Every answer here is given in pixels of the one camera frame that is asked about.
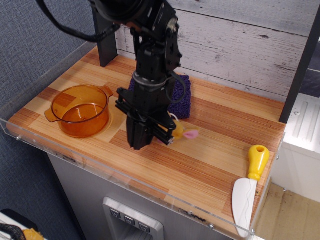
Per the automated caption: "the black vertical post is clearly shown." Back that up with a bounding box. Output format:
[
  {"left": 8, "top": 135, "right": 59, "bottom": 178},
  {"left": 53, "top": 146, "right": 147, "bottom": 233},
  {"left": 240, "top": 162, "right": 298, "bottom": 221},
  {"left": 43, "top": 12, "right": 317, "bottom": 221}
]
[
  {"left": 92, "top": 9, "right": 118, "bottom": 67},
  {"left": 278, "top": 22, "right": 320, "bottom": 124}
]

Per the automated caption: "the black right vertical post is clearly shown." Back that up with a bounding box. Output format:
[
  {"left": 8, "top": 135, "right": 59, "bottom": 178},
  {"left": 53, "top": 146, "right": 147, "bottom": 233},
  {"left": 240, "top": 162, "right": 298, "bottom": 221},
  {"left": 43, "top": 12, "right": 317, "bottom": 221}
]
[{"left": 278, "top": 22, "right": 320, "bottom": 124}]

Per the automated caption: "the black left vertical post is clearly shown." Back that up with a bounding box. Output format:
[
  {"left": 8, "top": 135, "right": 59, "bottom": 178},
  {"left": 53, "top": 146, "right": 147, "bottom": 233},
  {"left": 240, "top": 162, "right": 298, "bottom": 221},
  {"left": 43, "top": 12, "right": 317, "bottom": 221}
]
[{"left": 92, "top": 9, "right": 118, "bottom": 67}]

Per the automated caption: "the clear acrylic counter guard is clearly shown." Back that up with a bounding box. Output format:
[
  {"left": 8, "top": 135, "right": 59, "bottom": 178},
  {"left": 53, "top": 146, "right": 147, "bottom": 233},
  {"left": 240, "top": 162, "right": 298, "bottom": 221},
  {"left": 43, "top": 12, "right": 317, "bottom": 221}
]
[{"left": 0, "top": 43, "right": 285, "bottom": 239}]

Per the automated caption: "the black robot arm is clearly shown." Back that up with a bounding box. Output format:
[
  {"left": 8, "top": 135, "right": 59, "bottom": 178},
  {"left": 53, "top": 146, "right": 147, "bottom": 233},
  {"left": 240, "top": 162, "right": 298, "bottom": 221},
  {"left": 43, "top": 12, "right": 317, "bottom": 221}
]
[{"left": 37, "top": 0, "right": 182, "bottom": 150}]

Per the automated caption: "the yellow object bottom left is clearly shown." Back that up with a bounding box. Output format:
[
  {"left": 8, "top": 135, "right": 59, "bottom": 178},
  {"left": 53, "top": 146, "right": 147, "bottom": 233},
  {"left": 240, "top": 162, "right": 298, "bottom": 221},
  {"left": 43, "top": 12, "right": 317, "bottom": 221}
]
[{"left": 22, "top": 228, "right": 45, "bottom": 240}]

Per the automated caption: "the yellow plush potato toy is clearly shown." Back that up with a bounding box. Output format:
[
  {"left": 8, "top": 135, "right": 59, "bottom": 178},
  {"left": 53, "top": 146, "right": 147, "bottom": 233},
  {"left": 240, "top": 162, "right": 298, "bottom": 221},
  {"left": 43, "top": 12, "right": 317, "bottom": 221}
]
[{"left": 168, "top": 113, "right": 200, "bottom": 144}]

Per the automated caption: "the purple folded towel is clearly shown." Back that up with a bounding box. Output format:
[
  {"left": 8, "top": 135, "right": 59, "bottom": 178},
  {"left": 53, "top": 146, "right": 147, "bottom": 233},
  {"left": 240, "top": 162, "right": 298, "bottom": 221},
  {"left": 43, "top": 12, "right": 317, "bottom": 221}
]
[{"left": 125, "top": 72, "right": 191, "bottom": 121}]

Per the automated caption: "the silver dispenser panel with buttons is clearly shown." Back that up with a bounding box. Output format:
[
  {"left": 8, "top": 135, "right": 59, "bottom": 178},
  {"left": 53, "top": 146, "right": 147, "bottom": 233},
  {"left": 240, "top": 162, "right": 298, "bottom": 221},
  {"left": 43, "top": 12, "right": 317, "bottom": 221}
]
[{"left": 102, "top": 197, "right": 165, "bottom": 240}]

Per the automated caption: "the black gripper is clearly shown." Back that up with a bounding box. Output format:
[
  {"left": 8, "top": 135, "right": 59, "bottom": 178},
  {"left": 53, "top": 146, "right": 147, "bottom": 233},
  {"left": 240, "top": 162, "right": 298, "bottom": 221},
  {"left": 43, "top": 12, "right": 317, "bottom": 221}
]
[{"left": 116, "top": 81, "right": 176, "bottom": 150}]

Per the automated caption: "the orange transparent plastic pot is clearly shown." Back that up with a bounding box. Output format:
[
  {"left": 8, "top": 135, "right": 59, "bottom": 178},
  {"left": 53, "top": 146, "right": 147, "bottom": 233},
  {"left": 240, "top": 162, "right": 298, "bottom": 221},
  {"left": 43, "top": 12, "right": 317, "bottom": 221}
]
[{"left": 44, "top": 85, "right": 113, "bottom": 138}]

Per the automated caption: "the black braided cable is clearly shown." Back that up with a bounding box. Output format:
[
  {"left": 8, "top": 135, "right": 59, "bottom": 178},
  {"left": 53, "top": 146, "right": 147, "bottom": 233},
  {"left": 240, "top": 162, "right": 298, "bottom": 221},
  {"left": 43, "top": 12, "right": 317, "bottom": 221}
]
[{"left": 0, "top": 223, "right": 26, "bottom": 240}]

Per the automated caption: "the white ridged side surface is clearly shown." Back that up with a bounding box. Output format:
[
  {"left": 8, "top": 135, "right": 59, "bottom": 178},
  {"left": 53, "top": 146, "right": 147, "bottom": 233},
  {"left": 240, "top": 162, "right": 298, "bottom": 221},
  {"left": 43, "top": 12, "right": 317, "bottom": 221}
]
[{"left": 284, "top": 93, "right": 320, "bottom": 154}]

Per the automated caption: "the yellow handled white toy knife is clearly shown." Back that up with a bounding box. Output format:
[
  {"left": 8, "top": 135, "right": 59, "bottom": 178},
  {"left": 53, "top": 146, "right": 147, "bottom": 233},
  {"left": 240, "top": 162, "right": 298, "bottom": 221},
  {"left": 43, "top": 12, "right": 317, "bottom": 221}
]
[{"left": 231, "top": 145, "right": 270, "bottom": 239}]

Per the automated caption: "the grey toy fridge cabinet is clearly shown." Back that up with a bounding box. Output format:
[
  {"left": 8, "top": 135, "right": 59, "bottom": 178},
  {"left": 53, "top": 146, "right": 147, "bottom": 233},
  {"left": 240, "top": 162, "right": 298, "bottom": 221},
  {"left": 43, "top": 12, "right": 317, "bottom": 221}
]
[{"left": 48, "top": 154, "right": 228, "bottom": 240}]

